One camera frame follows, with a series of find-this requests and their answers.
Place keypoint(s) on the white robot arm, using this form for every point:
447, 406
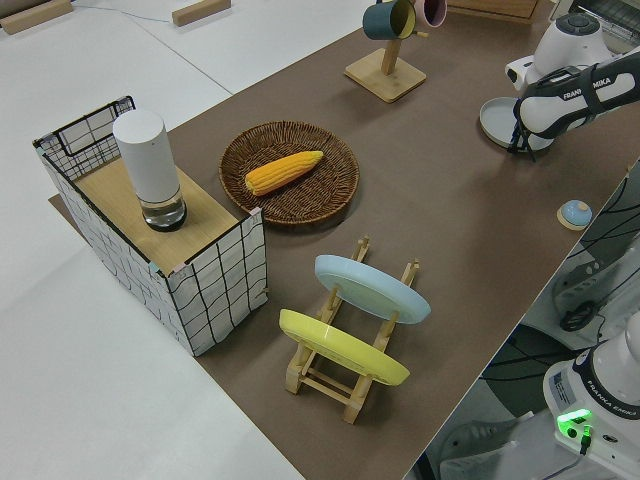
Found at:
600, 385

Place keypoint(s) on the wooden block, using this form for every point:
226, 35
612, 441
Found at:
200, 12
35, 16

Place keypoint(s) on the grid pattern box wooden top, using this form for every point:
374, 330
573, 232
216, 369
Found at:
220, 290

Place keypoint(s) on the wooden dish rack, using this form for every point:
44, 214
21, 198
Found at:
320, 387

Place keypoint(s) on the yellow corn cob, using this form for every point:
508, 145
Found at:
280, 174

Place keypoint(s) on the yellow plate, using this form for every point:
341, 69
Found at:
340, 350

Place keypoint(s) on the round wicker basket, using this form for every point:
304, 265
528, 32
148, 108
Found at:
310, 200

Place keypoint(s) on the gray plate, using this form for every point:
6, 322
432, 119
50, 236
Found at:
495, 120

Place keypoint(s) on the wooden drawer cabinet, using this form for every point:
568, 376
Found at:
500, 11

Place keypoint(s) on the blue call bell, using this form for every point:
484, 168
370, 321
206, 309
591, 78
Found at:
575, 216

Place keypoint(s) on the pink mug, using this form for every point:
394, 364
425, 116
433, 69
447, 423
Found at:
432, 12

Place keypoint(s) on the light blue plate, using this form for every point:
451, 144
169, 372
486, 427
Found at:
370, 290

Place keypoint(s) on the wooden mug tree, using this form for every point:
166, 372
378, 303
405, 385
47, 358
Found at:
385, 77

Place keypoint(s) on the teal mug yellow inside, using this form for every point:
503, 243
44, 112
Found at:
380, 20

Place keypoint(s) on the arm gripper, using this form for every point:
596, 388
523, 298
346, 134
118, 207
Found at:
545, 115

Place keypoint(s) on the white cylinder device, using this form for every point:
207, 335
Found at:
145, 155

